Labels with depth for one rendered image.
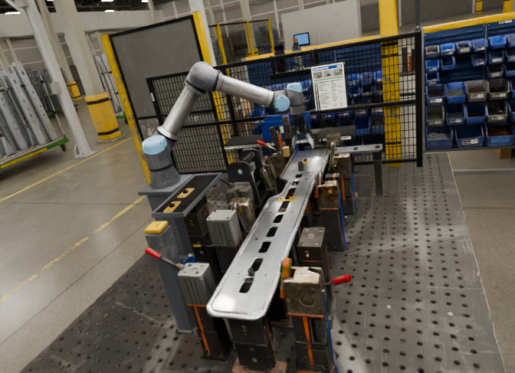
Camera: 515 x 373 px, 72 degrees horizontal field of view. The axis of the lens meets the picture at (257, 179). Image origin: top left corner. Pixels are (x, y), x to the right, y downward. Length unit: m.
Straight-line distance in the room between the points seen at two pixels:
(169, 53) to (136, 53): 0.44
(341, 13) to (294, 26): 1.01
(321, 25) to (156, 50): 4.87
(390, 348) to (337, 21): 7.40
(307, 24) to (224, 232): 7.29
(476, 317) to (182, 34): 3.37
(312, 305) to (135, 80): 3.66
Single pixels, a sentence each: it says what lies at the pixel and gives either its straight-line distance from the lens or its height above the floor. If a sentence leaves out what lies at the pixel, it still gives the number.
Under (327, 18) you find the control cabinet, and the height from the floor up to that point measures 1.73.
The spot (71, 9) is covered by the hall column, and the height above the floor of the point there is 2.89.
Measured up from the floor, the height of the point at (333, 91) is 1.27.
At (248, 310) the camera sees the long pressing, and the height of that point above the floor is 1.00.
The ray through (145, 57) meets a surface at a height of 1.69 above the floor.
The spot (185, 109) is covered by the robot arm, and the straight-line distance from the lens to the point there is 1.84.
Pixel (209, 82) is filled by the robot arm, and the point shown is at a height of 1.54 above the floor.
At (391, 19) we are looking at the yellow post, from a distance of 2.44.
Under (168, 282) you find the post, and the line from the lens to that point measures 1.38.
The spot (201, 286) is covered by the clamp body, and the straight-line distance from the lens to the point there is 1.17.
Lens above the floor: 1.70
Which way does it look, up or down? 22 degrees down
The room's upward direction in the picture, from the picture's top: 11 degrees counter-clockwise
